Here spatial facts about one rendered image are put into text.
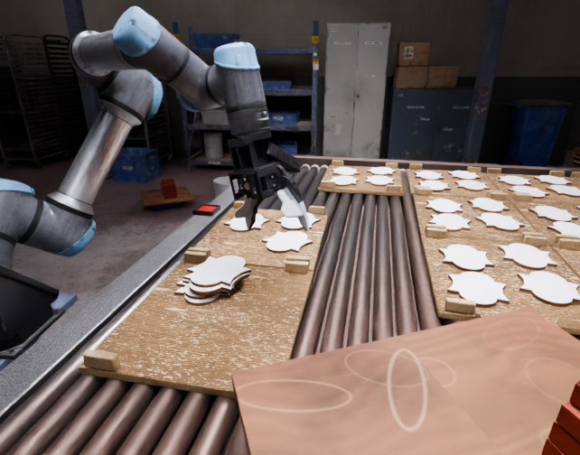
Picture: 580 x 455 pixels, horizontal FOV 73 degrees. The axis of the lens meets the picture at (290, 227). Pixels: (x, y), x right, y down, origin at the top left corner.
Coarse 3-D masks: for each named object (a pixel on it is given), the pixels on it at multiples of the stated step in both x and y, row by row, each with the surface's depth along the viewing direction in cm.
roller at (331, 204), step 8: (336, 192) 163; (328, 200) 154; (336, 200) 156; (328, 208) 145; (328, 224) 133; (320, 248) 116; (240, 424) 58; (240, 432) 57; (232, 440) 56; (240, 440) 56; (232, 448) 55; (240, 448) 54
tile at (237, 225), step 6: (234, 216) 131; (258, 216) 131; (228, 222) 125; (234, 222) 125; (240, 222) 125; (258, 222) 125; (264, 222) 126; (234, 228) 121; (240, 228) 121; (246, 228) 121; (252, 228) 122; (258, 228) 122
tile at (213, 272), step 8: (224, 256) 96; (232, 256) 96; (208, 264) 92; (216, 264) 92; (224, 264) 92; (232, 264) 92; (240, 264) 92; (192, 272) 90; (200, 272) 89; (208, 272) 89; (216, 272) 89; (224, 272) 89; (232, 272) 89; (240, 272) 89; (248, 272) 90; (192, 280) 85; (200, 280) 85; (208, 280) 85; (216, 280) 85; (224, 280) 85; (232, 280) 86
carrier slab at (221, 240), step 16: (272, 224) 126; (320, 224) 126; (208, 240) 115; (224, 240) 115; (240, 240) 115; (256, 240) 115; (320, 240) 115; (240, 256) 105; (256, 256) 105; (272, 256) 105
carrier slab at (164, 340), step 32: (160, 288) 90; (256, 288) 90; (288, 288) 90; (128, 320) 79; (160, 320) 79; (192, 320) 79; (224, 320) 79; (256, 320) 79; (288, 320) 79; (128, 352) 70; (160, 352) 70; (192, 352) 70; (224, 352) 70; (256, 352) 70; (288, 352) 70; (160, 384) 64; (192, 384) 63; (224, 384) 63
